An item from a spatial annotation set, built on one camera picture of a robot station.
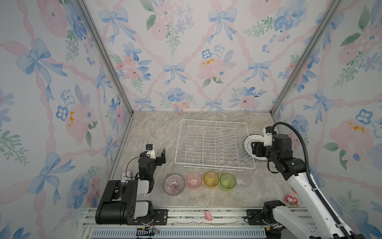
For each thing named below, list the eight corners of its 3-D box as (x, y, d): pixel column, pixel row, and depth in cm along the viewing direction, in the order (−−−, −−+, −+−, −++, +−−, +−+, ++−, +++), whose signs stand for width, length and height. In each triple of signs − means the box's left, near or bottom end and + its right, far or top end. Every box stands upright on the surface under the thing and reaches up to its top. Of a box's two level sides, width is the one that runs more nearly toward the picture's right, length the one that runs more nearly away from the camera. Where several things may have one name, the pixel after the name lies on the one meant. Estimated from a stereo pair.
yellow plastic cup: (207, 191, 84) (208, 186, 77) (203, 178, 88) (203, 173, 82) (219, 187, 85) (221, 182, 78) (214, 175, 90) (215, 169, 83)
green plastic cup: (219, 193, 83) (221, 188, 76) (217, 178, 89) (219, 173, 81) (233, 193, 83) (237, 188, 76) (231, 178, 89) (234, 173, 81)
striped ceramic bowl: (164, 195, 83) (162, 192, 79) (166, 177, 89) (165, 174, 85) (184, 195, 83) (184, 192, 79) (185, 177, 89) (185, 174, 85)
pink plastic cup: (186, 184, 87) (186, 178, 79) (192, 175, 90) (192, 169, 82) (196, 191, 84) (196, 185, 77) (201, 182, 87) (202, 176, 80)
